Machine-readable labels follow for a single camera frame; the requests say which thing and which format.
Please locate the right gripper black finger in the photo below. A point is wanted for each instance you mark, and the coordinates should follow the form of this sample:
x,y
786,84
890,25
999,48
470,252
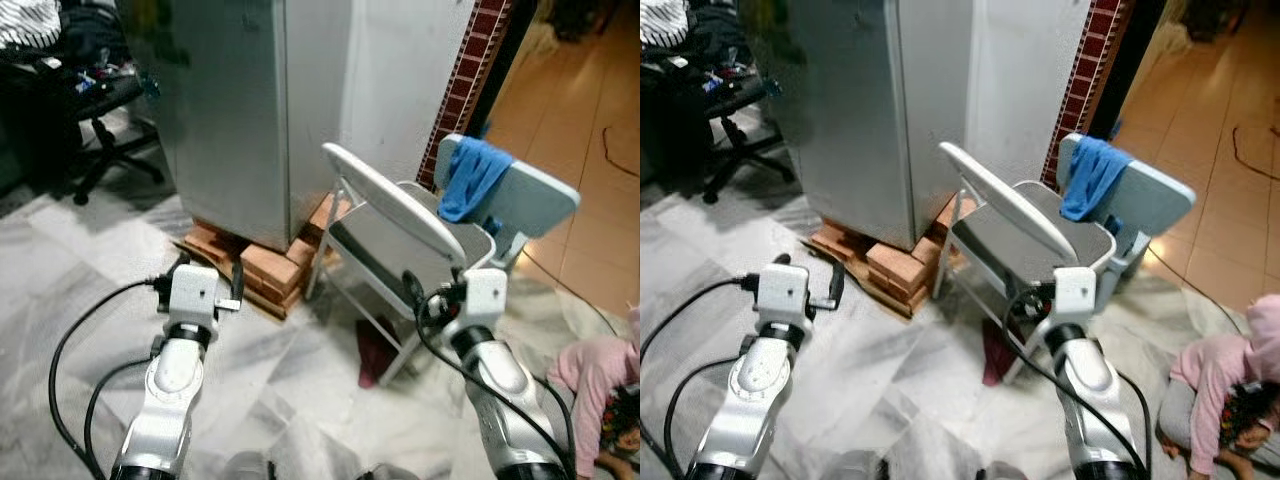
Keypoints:
x,y
413,285
1014,297

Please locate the black office chair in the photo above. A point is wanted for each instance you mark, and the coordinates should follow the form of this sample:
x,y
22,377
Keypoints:
x,y
110,100
738,100

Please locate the white folding chair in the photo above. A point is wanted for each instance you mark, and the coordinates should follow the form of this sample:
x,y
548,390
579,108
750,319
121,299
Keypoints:
x,y
400,235
1020,232

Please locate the dark robot right leg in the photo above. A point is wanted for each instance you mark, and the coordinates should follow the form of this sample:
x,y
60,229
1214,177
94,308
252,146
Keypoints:
x,y
1002,473
390,473

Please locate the grey robot left leg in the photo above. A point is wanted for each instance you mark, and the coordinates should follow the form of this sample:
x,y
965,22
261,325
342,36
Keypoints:
x,y
855,467
247,468

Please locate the child in pink hoodie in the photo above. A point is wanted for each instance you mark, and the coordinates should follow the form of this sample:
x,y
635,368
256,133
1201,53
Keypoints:
x,y
1215,385
595,385

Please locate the dark red cloth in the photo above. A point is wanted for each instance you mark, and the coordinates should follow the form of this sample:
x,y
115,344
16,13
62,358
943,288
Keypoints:
x,y
1002,352
378,355

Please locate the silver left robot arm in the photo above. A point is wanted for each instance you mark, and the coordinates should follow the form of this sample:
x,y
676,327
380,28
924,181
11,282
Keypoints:
x,y
170,390
755,390

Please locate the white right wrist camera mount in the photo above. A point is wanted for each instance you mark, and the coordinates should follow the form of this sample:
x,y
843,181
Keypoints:
x,y
486,295
1076,294

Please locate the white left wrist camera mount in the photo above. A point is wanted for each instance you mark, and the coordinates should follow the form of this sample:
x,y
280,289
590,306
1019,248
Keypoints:
x,y
192,290
783,290

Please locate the black door frame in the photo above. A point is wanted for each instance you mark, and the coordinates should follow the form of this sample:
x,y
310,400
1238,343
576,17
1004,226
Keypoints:
x,y
508,60
1130,60

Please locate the red brick pattern pillar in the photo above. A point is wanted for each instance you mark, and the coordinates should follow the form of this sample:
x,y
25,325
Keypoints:
x,y
1088,90
465,90

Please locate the dark clothes pile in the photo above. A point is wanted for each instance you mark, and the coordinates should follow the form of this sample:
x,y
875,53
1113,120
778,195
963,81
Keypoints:
x,y
95,35
725,30

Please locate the blue cloth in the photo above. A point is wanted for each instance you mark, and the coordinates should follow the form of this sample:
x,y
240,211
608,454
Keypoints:
x,y
470,180
1092,178

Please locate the white striped cloth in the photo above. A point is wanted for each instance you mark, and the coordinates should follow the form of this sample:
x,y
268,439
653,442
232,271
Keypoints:
x,y
28,22
662,20

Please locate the orange clay brick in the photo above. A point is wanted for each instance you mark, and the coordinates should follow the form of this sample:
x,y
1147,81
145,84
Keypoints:
x,y
272,280
945,215
838,240
895,278
325,218
213,240

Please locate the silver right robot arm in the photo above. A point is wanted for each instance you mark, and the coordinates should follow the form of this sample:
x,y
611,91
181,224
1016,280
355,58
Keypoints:
x,y
500,375
1090,375

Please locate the pale blue folding chair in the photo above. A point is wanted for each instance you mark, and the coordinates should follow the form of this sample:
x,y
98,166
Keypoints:
x,y
535,200
1155,198

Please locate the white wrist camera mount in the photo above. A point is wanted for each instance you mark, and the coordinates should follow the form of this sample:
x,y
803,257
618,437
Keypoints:
x,y
1076,294
783,290
192,290
486,295

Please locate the silver fridge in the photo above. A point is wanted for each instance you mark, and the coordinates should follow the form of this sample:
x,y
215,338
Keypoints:
x,y
230,100
850,100

